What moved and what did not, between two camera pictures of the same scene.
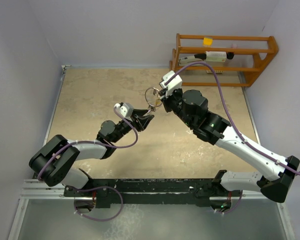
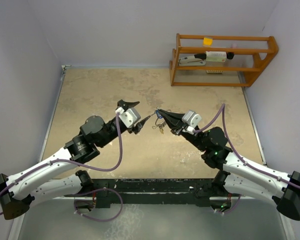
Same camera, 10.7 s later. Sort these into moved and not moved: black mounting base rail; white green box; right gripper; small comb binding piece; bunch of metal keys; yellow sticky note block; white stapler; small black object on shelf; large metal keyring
Moved: large metal keyring; bunch of metal keys; right gripper
Not moved: small black object on shelf; white stapler; yellow sticky note block; small comb binding piece; black mounting base rail; white green box
